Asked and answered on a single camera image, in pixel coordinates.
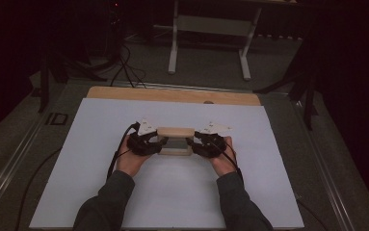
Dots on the black tripod stand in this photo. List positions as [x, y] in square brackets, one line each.
[308, 102]
[45, 80]

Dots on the person's right hand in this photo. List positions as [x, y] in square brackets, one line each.
[224, 163]

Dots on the white metal stand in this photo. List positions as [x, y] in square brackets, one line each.
[211, 27]

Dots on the white table mat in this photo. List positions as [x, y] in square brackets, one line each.
[179, 192]

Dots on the black square floor box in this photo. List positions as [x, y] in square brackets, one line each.
[57, 118]

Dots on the person's left hand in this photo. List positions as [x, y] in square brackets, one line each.
[129, 162]

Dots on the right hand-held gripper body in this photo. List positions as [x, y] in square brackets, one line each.
[211, 146]

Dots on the wooden picture frame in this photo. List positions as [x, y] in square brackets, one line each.
[175, 142]

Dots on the metal floor rail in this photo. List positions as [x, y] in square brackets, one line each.
[8, 166]
[325, 173]

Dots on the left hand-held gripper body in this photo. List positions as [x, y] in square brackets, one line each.
[143, 146]

